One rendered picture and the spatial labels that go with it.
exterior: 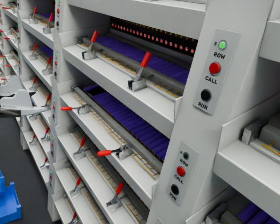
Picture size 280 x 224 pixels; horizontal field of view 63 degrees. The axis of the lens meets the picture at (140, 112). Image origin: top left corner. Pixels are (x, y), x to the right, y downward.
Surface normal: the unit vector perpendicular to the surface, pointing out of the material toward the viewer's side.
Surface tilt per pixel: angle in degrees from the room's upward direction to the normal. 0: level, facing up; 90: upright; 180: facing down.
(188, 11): 106
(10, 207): 0
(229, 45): 90
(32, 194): 0
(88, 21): 90
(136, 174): 16
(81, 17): 90
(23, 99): 89
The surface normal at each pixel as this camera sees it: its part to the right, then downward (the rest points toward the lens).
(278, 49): -0.81, 0.34
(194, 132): -0.79, 0.10
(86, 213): -0.04, -0.84
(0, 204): 0.19, -0.90
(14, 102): 0.26, 0.42
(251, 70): 0.58, 0.43
